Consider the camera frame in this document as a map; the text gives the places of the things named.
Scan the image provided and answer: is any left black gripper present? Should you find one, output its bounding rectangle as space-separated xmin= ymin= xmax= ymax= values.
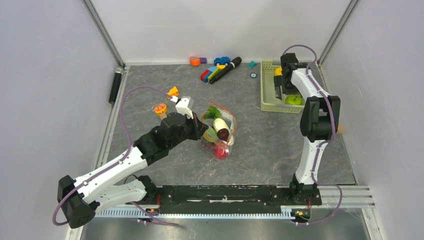
xmin=168 ymin=111 xmax=209 ymax=149

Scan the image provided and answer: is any coloured block stack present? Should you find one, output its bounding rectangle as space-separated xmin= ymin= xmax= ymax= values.
xmin=200 ymin=65 xmax=226 ymax=83

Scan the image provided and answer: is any wooden cube right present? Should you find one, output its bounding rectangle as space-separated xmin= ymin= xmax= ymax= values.
xmin=337 ymin=124 xmax=345 ymax=133

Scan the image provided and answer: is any teal block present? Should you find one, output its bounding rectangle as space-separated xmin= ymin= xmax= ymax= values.
xmin=249 ymin=61 xmax=257 ymax=69

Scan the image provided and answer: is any orange toy brick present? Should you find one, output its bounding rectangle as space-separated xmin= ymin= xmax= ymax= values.
xmin=167 ymin=86 xmax=180 ymax=99

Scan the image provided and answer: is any yellow lemon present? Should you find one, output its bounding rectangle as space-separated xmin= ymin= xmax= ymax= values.
xmin=273 ymin=67 xmax=283 ymax=76

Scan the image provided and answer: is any green apple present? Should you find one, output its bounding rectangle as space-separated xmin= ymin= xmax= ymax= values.
xmin=284 ymin=94 xmax=303 ymax=106

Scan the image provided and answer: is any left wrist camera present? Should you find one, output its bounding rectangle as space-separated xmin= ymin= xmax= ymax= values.
xmin=175 ymin=96 xmax=194 ymax=119

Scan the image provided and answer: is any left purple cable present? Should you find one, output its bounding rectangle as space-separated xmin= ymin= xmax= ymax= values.
xmin=52 ymin=85 xmax=178 ymax=227

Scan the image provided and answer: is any white radish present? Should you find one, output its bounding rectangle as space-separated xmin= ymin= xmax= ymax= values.
xmin=213 ymin=118 xmax=234 ymax=146

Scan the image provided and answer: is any dark brown fruit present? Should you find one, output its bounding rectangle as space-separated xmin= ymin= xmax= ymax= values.
xmin=216 ymin=128 xmax=230 ymax=142

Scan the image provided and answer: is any red apple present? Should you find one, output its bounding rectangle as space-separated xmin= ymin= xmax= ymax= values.
xmin=214 ymin=145 xmax=228 ymax=160

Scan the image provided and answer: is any black microphone on table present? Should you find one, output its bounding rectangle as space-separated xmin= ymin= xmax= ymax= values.
xmin=209 ymin=56 xmax=242 ymax=84

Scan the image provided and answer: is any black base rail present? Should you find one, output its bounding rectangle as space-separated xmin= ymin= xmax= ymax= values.
xmin=137 ymin=185 xmax=322 ymax=215

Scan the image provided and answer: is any green leaf vegetable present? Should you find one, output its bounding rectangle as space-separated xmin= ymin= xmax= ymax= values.
xmin=202 ymin=105 xmax=222 ymax=120

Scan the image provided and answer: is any green plastic basket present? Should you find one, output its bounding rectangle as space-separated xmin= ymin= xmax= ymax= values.
xmin=260 ymin=60 xmax=306 ymax=114

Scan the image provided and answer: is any black microphone at wall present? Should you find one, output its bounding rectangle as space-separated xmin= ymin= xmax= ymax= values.
xmin=108 ymin=66 xmax=124 ymax=105

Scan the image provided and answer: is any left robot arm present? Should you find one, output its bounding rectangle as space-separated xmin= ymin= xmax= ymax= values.
xmin=52 ymin=112 xmax=209 ymax=229

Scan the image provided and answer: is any light green fruit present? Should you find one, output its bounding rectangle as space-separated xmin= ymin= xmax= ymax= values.
xmin=203 ymin=126 xmax=220 ymax=143

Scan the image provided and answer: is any blue toy car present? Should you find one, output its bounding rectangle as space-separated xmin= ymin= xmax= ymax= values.
xmin=213 ymin=56 xmax=231 ymax=66

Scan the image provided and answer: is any clear zip bag orange zipper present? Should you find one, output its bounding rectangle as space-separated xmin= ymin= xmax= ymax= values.
xmin=200 ymin=100 xmax=238 ymax=160

